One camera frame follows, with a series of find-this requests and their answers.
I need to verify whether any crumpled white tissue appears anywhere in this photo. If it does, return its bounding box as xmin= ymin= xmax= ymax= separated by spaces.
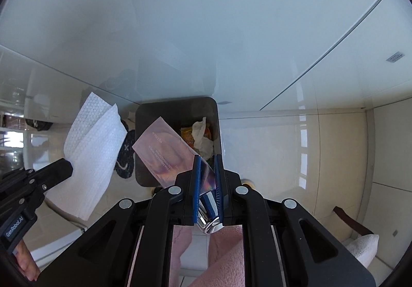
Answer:
xmin=191 ymin=117 xmax=214 ymax=159

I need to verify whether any orange snack wrapper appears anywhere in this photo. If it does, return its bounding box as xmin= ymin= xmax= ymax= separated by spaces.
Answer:
xmin=180 ymin=124 xmax=213 ymax=149

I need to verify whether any person's left hand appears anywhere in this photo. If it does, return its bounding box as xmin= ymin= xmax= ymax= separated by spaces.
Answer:
xmin=14 ymin=238 xmax=41 ymax=282

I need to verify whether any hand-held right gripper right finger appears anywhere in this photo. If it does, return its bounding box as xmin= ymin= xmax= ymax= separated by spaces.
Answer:
xmin=214 ymin=154 xmax=377 ymax=287

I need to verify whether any clear pink pouch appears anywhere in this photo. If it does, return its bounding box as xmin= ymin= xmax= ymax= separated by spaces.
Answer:
xmin=132 ymin=116 xmax=224 ymax=234

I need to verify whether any black trash bin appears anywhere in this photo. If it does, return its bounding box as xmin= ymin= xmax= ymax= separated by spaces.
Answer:
xmin=134 ymin=96 xmax=222 ymax=188

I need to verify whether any brown strap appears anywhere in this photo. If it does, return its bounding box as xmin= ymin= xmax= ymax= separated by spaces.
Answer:
xmin=333 ymin=206 xmax=374 ymax=236

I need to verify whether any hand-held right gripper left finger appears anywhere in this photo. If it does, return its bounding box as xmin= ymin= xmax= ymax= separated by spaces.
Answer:
xmin=39 ymin=156 xmax=203 ymax=287

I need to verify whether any white fluffy cloth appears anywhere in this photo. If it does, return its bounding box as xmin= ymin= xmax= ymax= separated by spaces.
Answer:
xmin=343 ymin=234 xmax=380 ymax=270

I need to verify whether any white paper towel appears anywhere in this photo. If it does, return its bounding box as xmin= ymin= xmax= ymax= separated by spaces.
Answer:
xmin=45 ymin=91 xmax=127 ymax=221

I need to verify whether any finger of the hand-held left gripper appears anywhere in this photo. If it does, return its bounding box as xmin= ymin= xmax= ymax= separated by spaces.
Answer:
xmin=0 ymin=158 xmax=74 ymax=220

